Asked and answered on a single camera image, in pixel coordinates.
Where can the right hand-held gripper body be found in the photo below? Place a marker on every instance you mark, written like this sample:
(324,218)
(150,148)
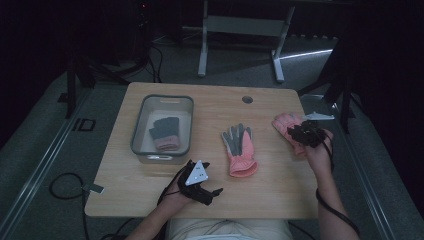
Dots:
(311,133)

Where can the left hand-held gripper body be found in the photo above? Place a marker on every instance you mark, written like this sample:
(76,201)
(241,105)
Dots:
(197,174)

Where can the pink ski glove printed back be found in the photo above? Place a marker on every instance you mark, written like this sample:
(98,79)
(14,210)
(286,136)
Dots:
(283,125)

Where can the pink ski glove grey palm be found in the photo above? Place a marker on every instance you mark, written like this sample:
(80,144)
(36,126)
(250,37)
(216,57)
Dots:
(241,156)

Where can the clear plastic bin grey rim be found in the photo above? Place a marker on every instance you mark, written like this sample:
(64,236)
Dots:
(165,131)

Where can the person's right hand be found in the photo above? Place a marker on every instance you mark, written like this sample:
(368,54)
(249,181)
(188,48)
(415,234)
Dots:
(318,160)

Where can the person's left hand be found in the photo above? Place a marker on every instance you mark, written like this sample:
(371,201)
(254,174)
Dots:
(176,198)

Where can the person's light clothing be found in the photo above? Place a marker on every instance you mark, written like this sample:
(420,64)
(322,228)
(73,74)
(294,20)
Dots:
(228,230)

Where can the black metal stand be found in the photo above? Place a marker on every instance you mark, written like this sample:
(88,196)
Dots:
(75,70)
(343,90)

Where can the round grey table grommet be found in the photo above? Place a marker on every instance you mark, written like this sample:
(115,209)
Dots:
(247,99)

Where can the metal floor rail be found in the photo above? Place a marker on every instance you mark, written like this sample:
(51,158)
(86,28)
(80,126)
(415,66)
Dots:
(40,166)
(363,180)

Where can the white metal desk frame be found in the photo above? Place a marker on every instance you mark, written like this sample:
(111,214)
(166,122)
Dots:
(245,26)

